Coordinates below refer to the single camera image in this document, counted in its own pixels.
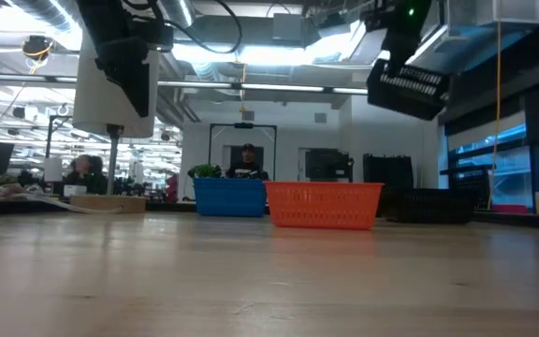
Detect yellow ceiling cable reel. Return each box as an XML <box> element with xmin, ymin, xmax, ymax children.
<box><xmin>21</xmin><ymin>35</ymin><xmax>55</xmax><ymax>76</ymax></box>

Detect black panel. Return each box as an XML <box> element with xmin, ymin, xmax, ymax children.
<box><xmin>361</xmin><ymin>154</ymin><xmax>415</xmax><ymax>191</ymax></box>

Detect grey metal pole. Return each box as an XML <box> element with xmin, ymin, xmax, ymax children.
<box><xmin>106</xmin><ymin>124</ymin><xmax>124</xmax><ymax>197</ymax></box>

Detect white hose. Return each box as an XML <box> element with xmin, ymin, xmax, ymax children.
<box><xmin>0</xmin><ymin>184</ymin><xmax>125</xmax><ymax>215</ymax></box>

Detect orange slotted plastic basket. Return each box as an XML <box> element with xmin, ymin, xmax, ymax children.
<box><xmin>264</xmin><ymin>181</ymin><xmax>386</xmax><ymax>231</ymax></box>

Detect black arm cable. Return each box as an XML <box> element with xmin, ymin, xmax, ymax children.
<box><xmin>122</xmin><ymin>0</ymin><xmax>244</xmax><ymax>55</ymax></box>

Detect white sign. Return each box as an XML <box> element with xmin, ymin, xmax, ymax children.
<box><xmin>43</xmin><ymin>156</ymin><xmax>64</xmax><ymax>183</ymax></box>

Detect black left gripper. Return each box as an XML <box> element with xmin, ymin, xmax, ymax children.
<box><xmin>94</xmin><ymin>36</ymin><xmax>152</xmax><ymax>119</ymax></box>

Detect small white box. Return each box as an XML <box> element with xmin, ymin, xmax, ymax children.
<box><xmin>63</xmin><ymin>183</ymin><xmax>88</xmax><ymax>198</ymax></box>

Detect black wire rack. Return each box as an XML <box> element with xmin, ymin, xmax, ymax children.
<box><xmin>439</xmin><ymin>163</ymin><xmax>494</xmax><ymax>212</ymax></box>

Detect silver ventilation duct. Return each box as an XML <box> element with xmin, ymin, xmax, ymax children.
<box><xmin>156</xmin><ymin>0</ymin><xmax>197</xmax><ymax>29</ymax></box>

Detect flat cardboard box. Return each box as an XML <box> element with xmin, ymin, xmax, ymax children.
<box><xmin>69</xmin><ymin>194</ymin><xmax>148</xmax><ymax>214</ymax></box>

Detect person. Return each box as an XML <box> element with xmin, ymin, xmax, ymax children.
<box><xmin>225</xmin><ymin>142</ymin><xmax>270</xmax><ymax>182</ymax></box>
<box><xmin>63</xmin><ymin>154</ymin><xmax>109</xmax><ymax>196</ymax></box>

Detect green potted plant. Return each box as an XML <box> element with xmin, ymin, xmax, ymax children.
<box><xmin>187</xmin><ymin>163</ymin><xmax>224</xmax><ymax>180</ymax></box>

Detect grey ceiling box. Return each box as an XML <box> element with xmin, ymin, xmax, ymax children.
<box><xmin>271</xmin><ymin>12</ymin><xmax>307</xmax><ymax>42</ymax></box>

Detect black slotted plastic basket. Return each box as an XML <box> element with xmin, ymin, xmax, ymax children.
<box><xmin>366</xmin><ymin>58</ymin><xmax>452</xmax><ymax>122</ymax></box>
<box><xmin>385</xmin><ymin>187</ymin><xmax>477</xmax><ymax>225</ymax></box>

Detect red low object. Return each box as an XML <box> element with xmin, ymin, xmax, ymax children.
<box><xmin>491</xmin><ymin>203</ymin><xmax>535</xmax><ymax>215</ymax></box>

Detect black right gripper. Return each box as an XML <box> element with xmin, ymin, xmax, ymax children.
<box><xmin>360</xmin><ymin>0</ymin><xmax>434</xmax><ymax>79</ymax></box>

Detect black equipment cabinet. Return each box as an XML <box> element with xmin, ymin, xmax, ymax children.
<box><xmin>304</xmin><ymin>148</ymin><xmax>356</xmax><ymax>183</ymax></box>

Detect blue plastic basket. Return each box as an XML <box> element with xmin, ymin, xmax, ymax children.
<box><xmin>192</xmin><ymin>177</ymin><xmax>268</xmax><ymax>218</ymax></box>

